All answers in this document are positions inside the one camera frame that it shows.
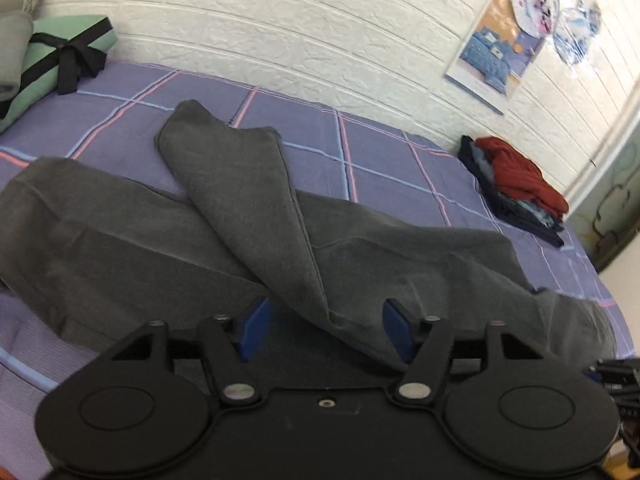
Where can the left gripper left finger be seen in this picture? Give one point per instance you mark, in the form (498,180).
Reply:
(217,350)

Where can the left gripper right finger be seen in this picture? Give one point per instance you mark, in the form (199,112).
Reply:
(438,355)

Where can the dark grey pants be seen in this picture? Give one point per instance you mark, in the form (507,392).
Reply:
(95,256)

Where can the dark blue folded clothes stack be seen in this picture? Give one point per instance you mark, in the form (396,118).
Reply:
(522,214)

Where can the red folded garment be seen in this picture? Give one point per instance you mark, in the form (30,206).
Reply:
(517,177)

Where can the purple plaid bed sheet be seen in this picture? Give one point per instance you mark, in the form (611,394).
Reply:
(111,121)

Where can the grey folded garment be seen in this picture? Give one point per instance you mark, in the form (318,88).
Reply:
(17,25)

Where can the bedding poster on wall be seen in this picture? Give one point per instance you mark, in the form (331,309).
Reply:
(495,57)

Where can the green cushion with black strap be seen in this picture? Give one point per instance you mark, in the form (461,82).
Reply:
(61,51)

